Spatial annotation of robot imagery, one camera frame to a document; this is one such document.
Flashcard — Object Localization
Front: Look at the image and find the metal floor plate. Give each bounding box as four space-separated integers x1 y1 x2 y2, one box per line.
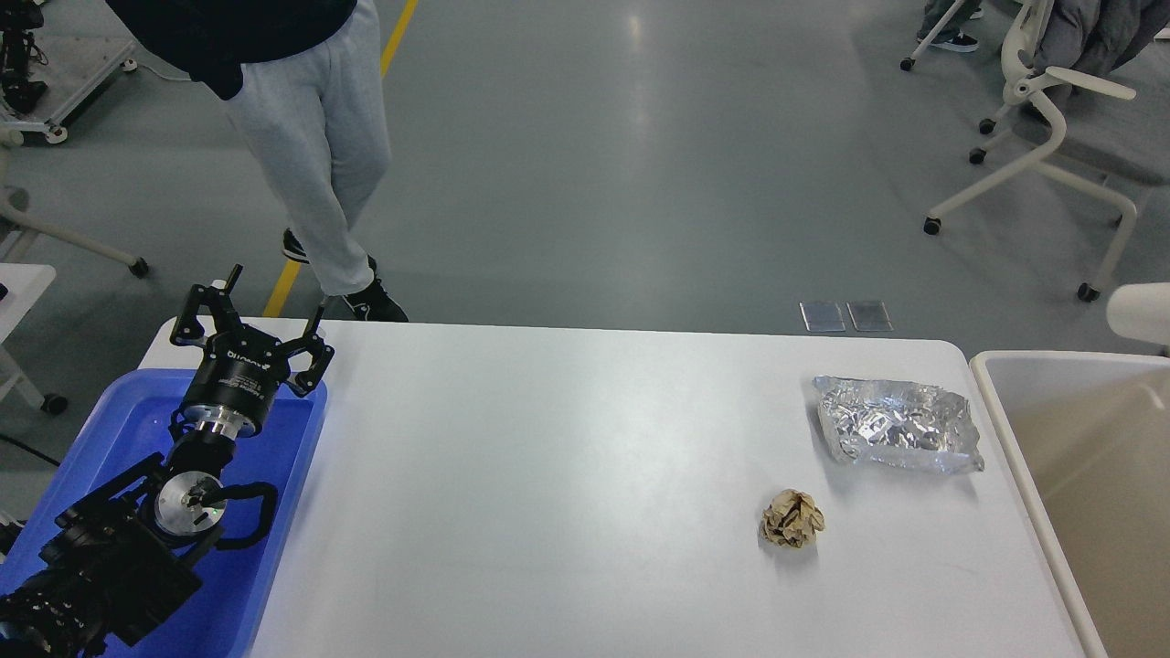
846 301 894 333
799 301 846 334

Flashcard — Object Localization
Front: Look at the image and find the seated person dark shoe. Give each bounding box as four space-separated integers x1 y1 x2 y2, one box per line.
916 1 982 53

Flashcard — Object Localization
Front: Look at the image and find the blue plastic bin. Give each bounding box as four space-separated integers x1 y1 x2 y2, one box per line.
0 366 329 658

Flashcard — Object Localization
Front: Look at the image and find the right metal floor plate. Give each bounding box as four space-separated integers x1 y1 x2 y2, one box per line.
846 301 894 333

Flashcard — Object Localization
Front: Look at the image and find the crumpled brown paper ball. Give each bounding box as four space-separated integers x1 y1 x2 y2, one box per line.
761 491 826 548

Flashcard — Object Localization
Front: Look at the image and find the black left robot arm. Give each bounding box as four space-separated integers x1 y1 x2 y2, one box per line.
4 265 335 657

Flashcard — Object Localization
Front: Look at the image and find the aluminium frame cart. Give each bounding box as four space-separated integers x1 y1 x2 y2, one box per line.
4 1 137 146

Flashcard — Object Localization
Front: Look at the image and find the left metal floor plate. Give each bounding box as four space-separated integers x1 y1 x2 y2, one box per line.
799 301 846 334

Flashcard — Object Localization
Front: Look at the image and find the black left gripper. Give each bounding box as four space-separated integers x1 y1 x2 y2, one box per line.
170 265 335 438

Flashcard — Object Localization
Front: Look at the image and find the crumpled silver foil bag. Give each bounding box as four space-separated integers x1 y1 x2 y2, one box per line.
814 376 985 475

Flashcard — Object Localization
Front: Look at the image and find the white side table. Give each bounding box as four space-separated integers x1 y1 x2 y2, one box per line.
1 262 69 416

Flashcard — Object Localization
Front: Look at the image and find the white office chair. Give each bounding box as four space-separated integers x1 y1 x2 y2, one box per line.
923 1 1169 302

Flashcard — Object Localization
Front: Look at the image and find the beige plastic bin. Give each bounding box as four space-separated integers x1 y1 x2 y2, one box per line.
971 351 1169 657

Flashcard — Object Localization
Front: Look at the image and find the person in dark hoodie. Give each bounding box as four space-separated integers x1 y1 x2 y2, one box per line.
109 1 407 322

